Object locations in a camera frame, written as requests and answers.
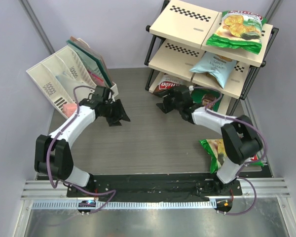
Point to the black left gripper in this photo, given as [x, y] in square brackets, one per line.
[120, 112]

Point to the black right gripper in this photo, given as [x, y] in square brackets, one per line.
[166, 106]

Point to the brown Chuba cassava chips bag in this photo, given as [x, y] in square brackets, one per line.
[164, 82]

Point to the dark green onion chips bag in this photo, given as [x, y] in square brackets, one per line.
[205, 97]

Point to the light blue cassava chips bag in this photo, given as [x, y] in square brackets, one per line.
[220, 67]

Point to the green Chuba cassava chips bag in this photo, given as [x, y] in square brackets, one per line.
[239, 29]

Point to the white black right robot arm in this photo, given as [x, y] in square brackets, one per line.
[240, 138]

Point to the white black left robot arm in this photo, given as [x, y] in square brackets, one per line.
[53, 155]

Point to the cream three-tier shelf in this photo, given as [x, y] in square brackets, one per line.
[179, 36]

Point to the pink cube block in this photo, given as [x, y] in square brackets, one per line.
[68, 109]

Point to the green and pink folders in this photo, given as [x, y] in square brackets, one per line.
[92, 60]

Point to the cream plastic file organizer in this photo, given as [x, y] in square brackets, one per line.
[58, 75]

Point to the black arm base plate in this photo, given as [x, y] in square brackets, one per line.
[143, 187]

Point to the aluminium rail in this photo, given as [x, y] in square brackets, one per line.
[62, 198]

